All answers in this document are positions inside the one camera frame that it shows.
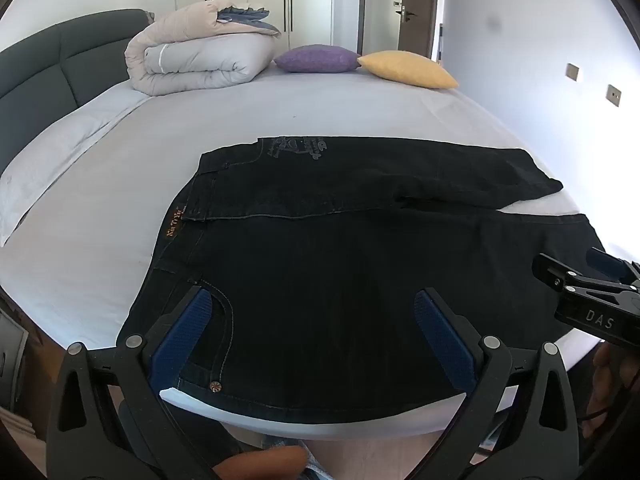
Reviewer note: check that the folded beige grey duvet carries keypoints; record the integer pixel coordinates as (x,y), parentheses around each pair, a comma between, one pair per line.
(200,60)

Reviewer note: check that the purple cushion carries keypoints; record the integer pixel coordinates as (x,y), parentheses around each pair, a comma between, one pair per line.
(317,58)

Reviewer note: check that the black denim pants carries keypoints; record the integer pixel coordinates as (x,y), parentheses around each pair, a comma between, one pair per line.
(325,270)

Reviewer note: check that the white-sheeted bed mattress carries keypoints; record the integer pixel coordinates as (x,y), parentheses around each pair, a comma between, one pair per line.
(300,105)

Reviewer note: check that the beige wall socket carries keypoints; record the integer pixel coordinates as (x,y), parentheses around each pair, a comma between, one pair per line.
(573,72)
(614,95)

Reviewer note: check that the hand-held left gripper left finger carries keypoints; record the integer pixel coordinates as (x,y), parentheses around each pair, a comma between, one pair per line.
(186,330)

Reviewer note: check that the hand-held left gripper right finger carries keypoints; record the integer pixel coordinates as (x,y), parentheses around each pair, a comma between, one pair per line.
(444,340)

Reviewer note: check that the folded blue cloth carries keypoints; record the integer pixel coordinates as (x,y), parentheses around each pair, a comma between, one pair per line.
(250,17)

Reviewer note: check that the white flat pillow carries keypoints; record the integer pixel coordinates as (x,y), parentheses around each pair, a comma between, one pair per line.
(55,160)

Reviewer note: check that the bedside cabinet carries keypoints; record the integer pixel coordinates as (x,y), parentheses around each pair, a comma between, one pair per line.
(12,355)

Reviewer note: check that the yellow cushion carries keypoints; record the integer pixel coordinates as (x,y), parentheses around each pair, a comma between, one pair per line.
(407,67)

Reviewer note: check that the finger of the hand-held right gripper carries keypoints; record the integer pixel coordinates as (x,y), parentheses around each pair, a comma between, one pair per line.
(555,272)
(607,262)

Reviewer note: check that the person's right hand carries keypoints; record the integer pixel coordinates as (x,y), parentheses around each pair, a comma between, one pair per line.
(612,385)

